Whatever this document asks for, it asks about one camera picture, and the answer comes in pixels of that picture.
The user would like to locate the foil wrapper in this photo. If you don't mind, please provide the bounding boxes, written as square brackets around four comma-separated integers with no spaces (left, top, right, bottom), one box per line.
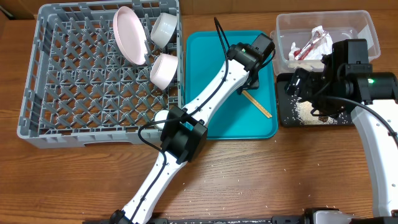
[294,31,328,60]

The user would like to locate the clear plastic bin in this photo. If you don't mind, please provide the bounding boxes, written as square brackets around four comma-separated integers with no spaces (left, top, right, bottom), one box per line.
[271,10,381,75]

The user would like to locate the wooden chopstick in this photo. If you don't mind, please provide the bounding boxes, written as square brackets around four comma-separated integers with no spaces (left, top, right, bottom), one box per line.
[242,90,272,119]

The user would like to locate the brown food chunk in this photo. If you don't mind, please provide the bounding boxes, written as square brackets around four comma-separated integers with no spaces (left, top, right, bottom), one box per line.
[318,116,329,123]

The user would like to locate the white round plate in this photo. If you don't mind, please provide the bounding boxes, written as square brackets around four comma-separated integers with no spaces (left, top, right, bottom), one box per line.
[113,6,147,65]

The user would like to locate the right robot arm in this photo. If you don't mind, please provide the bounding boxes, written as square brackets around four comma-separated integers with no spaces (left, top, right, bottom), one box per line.
[285,39,397,218]

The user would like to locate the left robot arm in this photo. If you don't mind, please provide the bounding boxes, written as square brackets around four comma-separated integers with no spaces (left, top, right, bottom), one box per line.
[109,33,275,223]

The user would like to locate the grey bowl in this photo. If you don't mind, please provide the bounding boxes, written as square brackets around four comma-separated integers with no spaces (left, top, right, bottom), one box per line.
[150,12,177,48]

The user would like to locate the black tray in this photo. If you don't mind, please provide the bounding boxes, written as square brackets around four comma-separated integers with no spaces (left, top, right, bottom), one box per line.
[276,73,353,128]

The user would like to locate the teal serving tray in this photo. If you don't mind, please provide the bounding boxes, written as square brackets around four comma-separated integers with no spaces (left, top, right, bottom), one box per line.
[184,31,279,140]

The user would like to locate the white paper cup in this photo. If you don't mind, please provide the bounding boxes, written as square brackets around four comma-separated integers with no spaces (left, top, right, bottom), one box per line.
[154,110,169,131]

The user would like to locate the pink bowl with rice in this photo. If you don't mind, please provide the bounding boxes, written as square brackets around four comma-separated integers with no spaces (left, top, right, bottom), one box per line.
[150,54,178,90]

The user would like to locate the white rice leftovers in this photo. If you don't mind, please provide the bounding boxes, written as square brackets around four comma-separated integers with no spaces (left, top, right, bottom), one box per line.
[292,100,337,126]

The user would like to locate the grey plastic dish rack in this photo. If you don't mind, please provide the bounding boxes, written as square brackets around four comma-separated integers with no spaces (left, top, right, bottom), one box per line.
[17,0,185,148]

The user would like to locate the cardboard backdrop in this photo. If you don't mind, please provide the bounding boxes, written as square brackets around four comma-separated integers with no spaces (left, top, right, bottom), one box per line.
[1,0,397,19]

